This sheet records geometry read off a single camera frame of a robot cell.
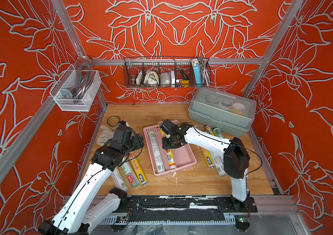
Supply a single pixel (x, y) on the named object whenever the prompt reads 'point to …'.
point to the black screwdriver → (183, 74)
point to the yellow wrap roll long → (170, 152)
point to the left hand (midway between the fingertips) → (137, 138)
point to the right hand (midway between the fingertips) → (161, 147)
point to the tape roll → (113, 121)
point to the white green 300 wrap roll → (118, 179)
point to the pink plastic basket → (184, 157)
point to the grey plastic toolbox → (226, 110)
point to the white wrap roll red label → (130, 176)
